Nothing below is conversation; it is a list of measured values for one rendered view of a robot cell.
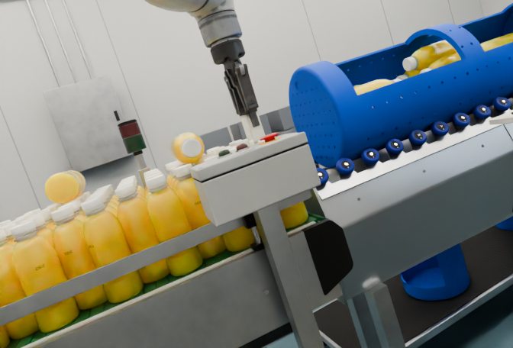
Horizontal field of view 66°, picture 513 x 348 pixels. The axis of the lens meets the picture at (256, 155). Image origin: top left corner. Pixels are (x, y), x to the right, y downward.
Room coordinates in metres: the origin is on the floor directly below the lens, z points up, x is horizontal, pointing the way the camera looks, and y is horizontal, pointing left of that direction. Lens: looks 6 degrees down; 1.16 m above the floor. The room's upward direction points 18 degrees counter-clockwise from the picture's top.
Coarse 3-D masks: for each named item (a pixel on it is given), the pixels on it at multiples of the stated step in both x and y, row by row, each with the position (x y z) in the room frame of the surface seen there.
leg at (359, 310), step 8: (360, 296) 1.10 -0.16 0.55; (352, 304) 1.10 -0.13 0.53; (360, 304) 1.10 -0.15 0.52; (352, 312) 1.12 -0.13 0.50; (360, 312) 1.09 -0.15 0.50; (368, 312) 1.10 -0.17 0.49; (360, 320) 1.09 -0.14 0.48; (368, 320) 1.10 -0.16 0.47; (360, 328) 1.09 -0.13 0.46; (368, 328) 1.10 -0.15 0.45; (360, 336) 1.11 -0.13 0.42; (368, 336) 1.09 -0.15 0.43; (376, 336) 1.10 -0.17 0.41; (360, 344) 1.13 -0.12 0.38; (368, 344) 1.09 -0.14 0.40; (376, 344) 1.10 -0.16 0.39
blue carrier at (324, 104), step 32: (416, 32) 1.17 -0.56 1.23; (448, 32) 1.08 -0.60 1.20; (480, 32) 1.36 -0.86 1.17; (512, 32) 1.37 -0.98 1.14; (320, 64) 1.01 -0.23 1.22; (352, 64) 1.18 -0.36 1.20; (384, 64) 1.25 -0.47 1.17; (448, 64) 1.01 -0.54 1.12; (480, 64) 1.04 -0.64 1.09; (512, 64) 1.07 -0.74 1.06; (320, 96) 0.97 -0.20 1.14; (352, 96) 0.93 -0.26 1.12; (384, 96) 0.95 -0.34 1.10; (416, 96) 0.98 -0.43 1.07; (448, 96) 1.01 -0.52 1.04; (480, 96) 1.07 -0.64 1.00; (320, 128) 1.03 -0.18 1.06; (352, 128) 0.93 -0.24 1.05; (384, 128) 0.97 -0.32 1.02; (416, 128) 1.03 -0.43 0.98; (320, 160) 1.08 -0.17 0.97; (352, 160) 1.02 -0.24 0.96
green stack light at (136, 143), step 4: (132, 136) 1.25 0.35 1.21; (136, 136) 1.25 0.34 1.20; (140, 136) 1.27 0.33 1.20; (124, 140) 1.25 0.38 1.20; (128, 140) 1.25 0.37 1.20; (132, 140) 1.25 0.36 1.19; (136, 140) 1.25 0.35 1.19; (140, 140) 1.26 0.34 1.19; (124, 144) 1.26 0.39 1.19; (128, 144) 1.25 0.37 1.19; (132, 144) 1.25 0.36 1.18; (136, 144) 1.25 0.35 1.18; (140, 144) 1.26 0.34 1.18; (144, 144) 1.27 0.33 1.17; (128, 148) 1.25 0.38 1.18; (132, 148) 1.25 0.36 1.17; (136, 148) 1.25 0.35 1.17; (140, 148) 1.25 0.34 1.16; (144, 148) 1.27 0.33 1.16; (128, 152) 1.25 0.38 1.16; (132, 152) 1.25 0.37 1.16
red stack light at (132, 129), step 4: (128, 124) 1.25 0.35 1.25; (132, 124) 1.25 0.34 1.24; (136, 124) 1.26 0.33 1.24; (120, 128) 1.25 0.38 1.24; (124, 128) 1.25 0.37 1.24; (128, 128) 1.25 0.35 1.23; (132, 128) 1.25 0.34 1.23; (136, 128) 1.26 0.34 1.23; (120, 132) 1.26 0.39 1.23; (124, 132) 1.25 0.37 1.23; (128, 132) 1.25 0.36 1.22; (132, 132) 1.25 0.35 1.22; (136, 132) 1.26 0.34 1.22; (140, 132) 1.28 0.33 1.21; (124, 136) 1.25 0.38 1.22; (128, 136) 1.25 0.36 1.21
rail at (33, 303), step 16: (304, 192) 0.81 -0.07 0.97; (208, 224) 0.75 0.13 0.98; (224, 224) 0.76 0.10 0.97; (240, 224) 0.77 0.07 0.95; (176, 240) 0.73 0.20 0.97; (192, 240) 0.74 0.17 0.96; (128, 256) 0.71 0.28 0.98; (144, 256) 0.72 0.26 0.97; (160, 256) 0.72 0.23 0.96; (96, 272) 0.69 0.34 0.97; (112, 272) 0.70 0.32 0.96; (128, 272) 0.71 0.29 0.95; (48, 288) 0.67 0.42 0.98; (64, 288) 0.68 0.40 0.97; (80, 288) 0.68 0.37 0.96; (16, 304) 0.66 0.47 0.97; (32, 304) 0.66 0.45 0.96; (48, 304) 0.67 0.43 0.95; (0, 320) 0.65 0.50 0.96
